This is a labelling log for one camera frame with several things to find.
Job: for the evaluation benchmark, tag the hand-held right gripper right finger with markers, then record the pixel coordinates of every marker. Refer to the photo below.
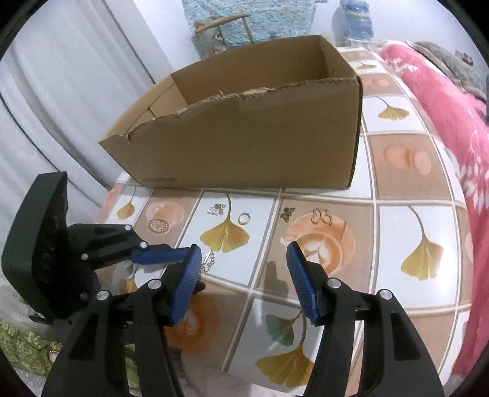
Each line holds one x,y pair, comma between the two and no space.
301,282

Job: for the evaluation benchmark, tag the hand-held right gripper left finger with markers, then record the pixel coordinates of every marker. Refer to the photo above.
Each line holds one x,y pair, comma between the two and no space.
187,282

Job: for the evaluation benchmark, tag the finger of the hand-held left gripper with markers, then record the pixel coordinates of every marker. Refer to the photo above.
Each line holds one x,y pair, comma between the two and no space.
82,284
160,255

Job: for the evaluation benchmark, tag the round filigree pendant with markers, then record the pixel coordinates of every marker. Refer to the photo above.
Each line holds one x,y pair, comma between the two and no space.
158,225

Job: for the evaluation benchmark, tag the gold butterfly outline charm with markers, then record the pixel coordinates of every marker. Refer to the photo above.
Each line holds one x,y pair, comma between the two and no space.
322,219

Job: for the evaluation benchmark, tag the bronze butterfly charm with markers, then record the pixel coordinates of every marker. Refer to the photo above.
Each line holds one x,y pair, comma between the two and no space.
285,214

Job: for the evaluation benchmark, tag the small metal charm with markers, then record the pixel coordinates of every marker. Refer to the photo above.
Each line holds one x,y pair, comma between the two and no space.
216,210

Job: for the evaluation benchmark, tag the brown cardboard box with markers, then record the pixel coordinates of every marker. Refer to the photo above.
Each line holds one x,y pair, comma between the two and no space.
248,145

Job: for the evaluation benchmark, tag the green shaggy rug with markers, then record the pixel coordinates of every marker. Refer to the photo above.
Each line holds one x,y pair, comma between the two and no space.
26,339

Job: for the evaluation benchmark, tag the white curtain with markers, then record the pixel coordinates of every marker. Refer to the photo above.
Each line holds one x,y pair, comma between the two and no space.
57,95

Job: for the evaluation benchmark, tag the pink floral blanket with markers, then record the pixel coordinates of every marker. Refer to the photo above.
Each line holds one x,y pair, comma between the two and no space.
450,114

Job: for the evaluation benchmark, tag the wooden chair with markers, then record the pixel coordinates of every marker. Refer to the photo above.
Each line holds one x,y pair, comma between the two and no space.
221,21

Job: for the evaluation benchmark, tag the grey blanket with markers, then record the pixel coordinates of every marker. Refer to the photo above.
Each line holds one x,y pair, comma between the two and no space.
454,65

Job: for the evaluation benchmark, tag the large water bottle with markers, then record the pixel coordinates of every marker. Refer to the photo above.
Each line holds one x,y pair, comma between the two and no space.
355,21

